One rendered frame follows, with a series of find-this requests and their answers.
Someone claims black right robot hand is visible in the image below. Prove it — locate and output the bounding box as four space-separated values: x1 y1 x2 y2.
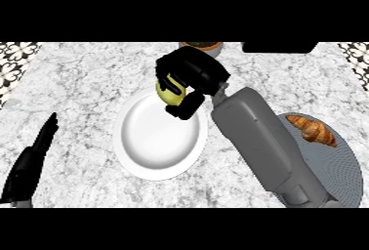
153 46 231 121

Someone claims yellow lemon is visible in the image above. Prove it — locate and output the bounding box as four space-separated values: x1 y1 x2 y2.
153 73 187 106

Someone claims white round plate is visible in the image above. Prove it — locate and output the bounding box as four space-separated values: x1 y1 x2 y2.
112 87 211 182

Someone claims grey round placemat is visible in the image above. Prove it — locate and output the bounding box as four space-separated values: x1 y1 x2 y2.
276 111 363 209

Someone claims black appliance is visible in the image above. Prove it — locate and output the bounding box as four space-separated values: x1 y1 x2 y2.
240 41 320 55

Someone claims brown croissant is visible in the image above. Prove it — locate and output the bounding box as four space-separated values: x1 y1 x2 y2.
283 114 338 148

